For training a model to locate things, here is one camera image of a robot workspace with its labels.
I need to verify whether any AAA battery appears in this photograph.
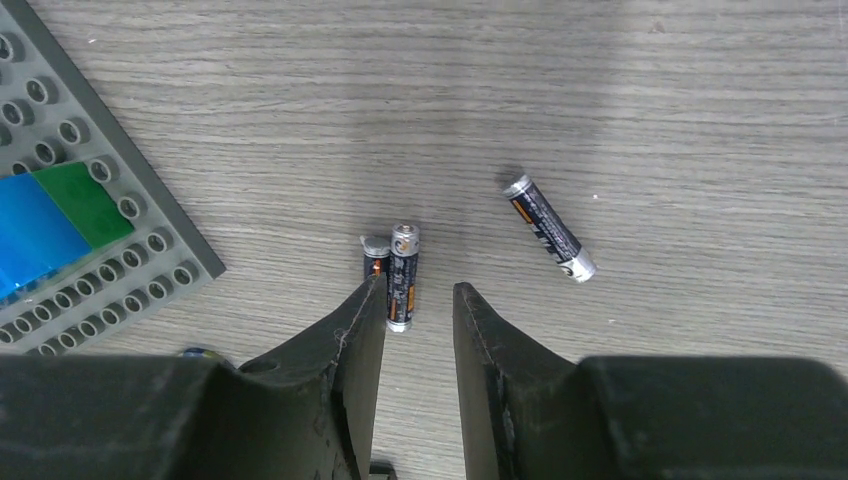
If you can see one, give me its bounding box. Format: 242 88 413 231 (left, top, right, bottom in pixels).
502 174 597 283
387 223 420 333
360 235 391 279

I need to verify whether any green building brick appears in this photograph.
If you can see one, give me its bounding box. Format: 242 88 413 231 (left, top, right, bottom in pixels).
33 162 134 250

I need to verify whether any grey building baseplate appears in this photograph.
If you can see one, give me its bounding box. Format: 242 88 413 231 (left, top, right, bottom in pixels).
1 1 225 356

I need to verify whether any blue building brick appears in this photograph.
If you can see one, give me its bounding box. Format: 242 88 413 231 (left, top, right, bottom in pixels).
1 174 92 298

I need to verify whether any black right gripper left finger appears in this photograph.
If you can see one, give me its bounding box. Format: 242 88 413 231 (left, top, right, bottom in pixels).
1 277 387 479

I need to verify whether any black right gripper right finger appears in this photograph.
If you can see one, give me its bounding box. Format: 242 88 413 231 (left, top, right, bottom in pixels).
453 283 847 479

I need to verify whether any blue poker chip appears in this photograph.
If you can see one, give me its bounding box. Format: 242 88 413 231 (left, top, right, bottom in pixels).
178 347 236 370

